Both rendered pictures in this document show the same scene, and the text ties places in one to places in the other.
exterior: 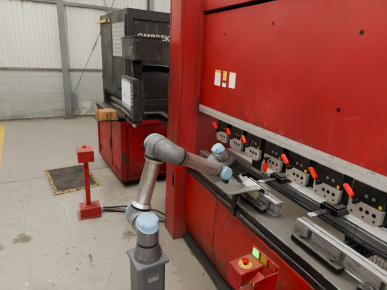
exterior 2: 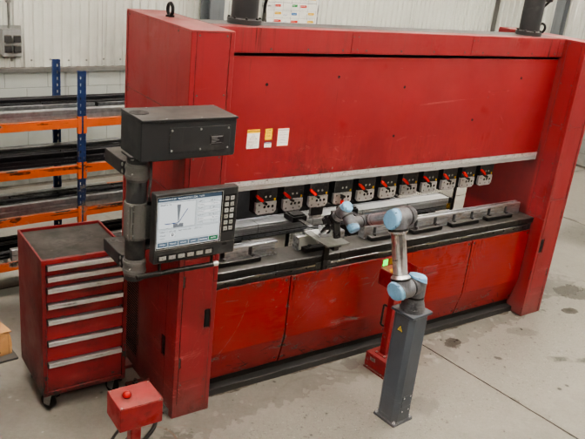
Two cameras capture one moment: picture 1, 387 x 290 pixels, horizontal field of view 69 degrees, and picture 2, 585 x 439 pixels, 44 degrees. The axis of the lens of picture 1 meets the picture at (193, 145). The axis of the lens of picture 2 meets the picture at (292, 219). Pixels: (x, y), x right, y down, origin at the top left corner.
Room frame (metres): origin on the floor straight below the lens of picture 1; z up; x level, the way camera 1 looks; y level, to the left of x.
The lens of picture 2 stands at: (2.70, 3.91, 2.72)
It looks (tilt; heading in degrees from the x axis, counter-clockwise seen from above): 21 degrees down; 260
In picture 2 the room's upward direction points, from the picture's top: 6 degrees clockwise
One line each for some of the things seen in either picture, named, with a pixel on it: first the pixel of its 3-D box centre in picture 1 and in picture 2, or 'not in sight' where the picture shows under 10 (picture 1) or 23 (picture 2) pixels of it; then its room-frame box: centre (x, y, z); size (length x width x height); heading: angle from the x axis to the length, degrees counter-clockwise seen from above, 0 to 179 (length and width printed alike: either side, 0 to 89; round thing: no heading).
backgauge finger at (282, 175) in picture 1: (273, 178); (301, 219); (1.87, -0.59, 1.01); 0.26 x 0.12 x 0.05; 116
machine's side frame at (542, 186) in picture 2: not in sight; (519, 172); (-0.16, -1.61, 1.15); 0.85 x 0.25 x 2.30; 116
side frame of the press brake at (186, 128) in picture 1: (211, 126); (168, 215); (2.75, -0.17, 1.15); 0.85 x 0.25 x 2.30; 116
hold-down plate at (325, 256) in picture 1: (315, 251); (385, 235); (1.24, -0.66, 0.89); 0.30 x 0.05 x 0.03; 26
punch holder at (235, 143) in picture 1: (240, 137); (289, 196); (2.00, -0.34, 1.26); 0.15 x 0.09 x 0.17; 26
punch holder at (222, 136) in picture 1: (226, 130); (263, 199); (2.18, -0.25, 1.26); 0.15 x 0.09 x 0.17; 26
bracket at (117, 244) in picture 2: (158, 118); (148, 246); (2.85, 0.38, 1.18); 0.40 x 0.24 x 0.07; 26
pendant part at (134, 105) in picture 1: (132, 96); (191, 220); (2.63, 0.59, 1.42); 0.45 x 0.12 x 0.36; 27
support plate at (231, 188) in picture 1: (237, 186); (326, 238); (1.74, -0.31, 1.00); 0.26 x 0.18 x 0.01; 116
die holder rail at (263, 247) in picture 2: (215, 164); (241, 251); (2.30, -0.20, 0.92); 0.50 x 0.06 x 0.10; 26
